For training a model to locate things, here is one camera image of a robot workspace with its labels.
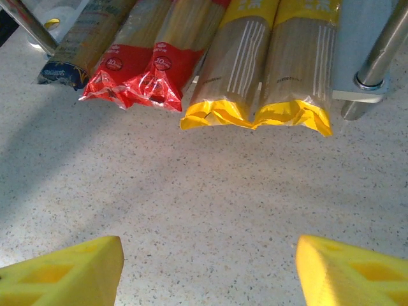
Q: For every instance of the chrome shelf post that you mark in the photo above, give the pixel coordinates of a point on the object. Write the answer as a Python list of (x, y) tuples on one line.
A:
[(32, 28), (379, 54)]

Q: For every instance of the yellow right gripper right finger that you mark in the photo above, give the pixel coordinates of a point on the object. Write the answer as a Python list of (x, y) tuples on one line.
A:
[(350, 280)]

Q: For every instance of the blue spaghetti pack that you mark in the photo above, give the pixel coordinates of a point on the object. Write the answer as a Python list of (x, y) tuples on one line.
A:
[(86, 41)]

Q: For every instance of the red spaghetti pack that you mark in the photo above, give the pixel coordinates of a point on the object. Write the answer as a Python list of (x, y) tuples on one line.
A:
[(121, 67), (172, 63)]

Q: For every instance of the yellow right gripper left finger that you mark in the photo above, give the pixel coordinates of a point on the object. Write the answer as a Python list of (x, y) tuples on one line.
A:
[(57, 280)]

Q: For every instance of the yellow spaghetti pack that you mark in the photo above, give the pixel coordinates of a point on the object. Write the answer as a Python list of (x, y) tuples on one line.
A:
[(296, 63), (229, 63)]

